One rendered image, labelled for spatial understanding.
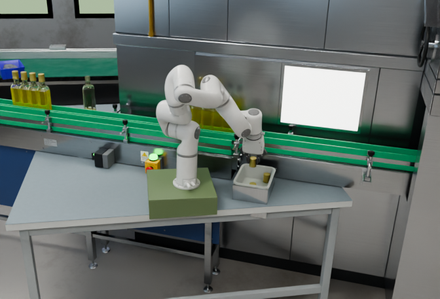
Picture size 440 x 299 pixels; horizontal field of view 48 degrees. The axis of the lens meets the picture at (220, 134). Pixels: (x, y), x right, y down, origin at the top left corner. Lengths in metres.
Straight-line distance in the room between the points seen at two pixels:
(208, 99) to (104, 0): 3.53
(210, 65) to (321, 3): 0.65
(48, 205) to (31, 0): 3.31
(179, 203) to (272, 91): 0.81
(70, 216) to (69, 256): 1.07
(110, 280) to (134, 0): 1.62
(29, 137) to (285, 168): 1.44
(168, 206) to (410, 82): 1.31
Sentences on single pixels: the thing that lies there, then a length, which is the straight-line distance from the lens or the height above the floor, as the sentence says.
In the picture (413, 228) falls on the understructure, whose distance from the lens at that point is 2.49.
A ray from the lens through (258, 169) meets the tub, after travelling 2.51.
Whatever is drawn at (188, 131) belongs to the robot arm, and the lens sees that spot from 2.15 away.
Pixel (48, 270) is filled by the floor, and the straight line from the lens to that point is 3.27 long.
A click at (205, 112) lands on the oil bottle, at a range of 2.56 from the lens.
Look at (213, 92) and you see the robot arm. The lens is 1.93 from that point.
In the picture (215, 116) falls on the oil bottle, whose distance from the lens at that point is 2.56.
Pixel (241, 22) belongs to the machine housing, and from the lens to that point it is 2.58.
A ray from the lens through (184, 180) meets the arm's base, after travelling 2.25.
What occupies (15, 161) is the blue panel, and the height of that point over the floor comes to 0.65.
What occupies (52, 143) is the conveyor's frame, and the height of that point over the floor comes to 0.82.
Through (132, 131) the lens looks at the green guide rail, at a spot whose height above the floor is 0.94.
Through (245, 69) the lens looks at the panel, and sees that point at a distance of 2.60.
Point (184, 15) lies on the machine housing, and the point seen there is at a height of 1.52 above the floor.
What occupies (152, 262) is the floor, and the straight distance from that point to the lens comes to 3.22.
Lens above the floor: 1.95
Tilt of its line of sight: 23 degrees down
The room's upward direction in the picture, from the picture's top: 1 degrees clockwise
